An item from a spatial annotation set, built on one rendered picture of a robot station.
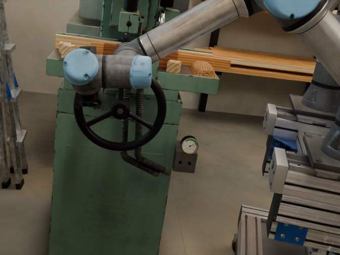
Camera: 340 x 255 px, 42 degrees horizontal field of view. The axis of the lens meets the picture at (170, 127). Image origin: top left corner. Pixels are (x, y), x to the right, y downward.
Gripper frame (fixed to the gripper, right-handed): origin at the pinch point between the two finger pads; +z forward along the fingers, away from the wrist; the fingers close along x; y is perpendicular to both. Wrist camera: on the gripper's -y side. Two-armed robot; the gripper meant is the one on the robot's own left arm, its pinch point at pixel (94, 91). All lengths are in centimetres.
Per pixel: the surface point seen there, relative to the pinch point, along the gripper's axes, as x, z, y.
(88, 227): -6, 51, 43
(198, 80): 34.0, 22.4, -9.7
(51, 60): -16.6, 18.9, -14.5
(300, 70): 146, 214, -70
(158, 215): 22, 49, 39
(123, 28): 7.3, 24.5, -28.7
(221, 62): 45, 34, -20
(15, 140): -51, 108, 3
